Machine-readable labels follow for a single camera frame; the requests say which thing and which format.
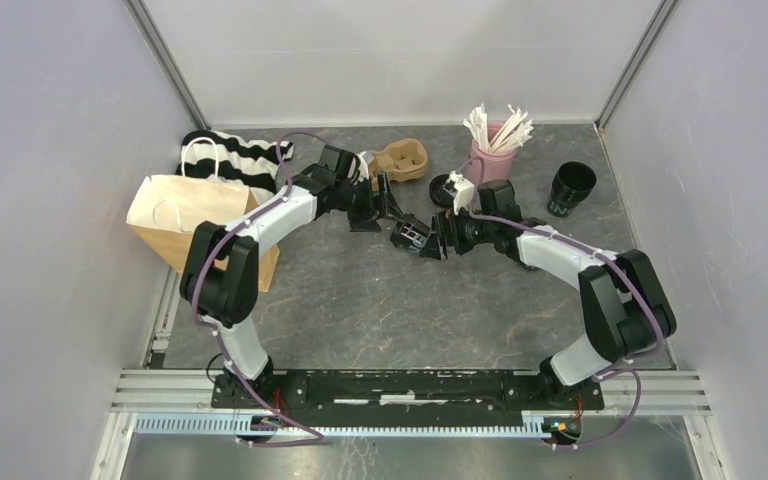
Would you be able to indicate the pink stirrer holder cup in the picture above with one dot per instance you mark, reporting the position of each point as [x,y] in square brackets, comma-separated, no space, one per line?
[486,166]

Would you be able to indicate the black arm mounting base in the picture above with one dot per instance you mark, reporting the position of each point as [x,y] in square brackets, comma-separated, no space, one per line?
[407,398]

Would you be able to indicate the brown paper bag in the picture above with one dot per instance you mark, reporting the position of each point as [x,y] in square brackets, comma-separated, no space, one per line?
[167,209]

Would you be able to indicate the black white striped cloth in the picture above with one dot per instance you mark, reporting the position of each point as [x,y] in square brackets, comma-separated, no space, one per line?
[216,155]

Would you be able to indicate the slotted aluminium cable rail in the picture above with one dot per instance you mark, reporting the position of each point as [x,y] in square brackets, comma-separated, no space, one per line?
[249,426]

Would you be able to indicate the brown cardboard cup carrier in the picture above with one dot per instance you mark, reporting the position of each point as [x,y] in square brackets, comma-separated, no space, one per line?
[403,160]

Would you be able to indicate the white wrapped stirrer sticks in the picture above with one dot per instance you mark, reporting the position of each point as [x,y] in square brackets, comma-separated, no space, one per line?
[499,138]

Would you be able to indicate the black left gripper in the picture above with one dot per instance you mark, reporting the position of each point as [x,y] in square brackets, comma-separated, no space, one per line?
[376,208]

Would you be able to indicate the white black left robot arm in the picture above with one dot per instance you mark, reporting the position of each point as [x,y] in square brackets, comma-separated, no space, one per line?
[221,272]

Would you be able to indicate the black plastic cup lid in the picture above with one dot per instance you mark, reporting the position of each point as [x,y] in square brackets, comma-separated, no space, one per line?
[442,192]

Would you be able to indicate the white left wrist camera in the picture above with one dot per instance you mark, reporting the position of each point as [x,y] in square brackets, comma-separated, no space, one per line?
[364,160]

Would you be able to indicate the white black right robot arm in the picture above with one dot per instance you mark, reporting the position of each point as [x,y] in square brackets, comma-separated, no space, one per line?
[626,313]

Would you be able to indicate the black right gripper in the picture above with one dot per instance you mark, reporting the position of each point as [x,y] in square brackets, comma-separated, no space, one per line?
[447,223]

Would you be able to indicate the black paper coffee cup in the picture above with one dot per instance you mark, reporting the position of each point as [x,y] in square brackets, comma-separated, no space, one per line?
[410,236]

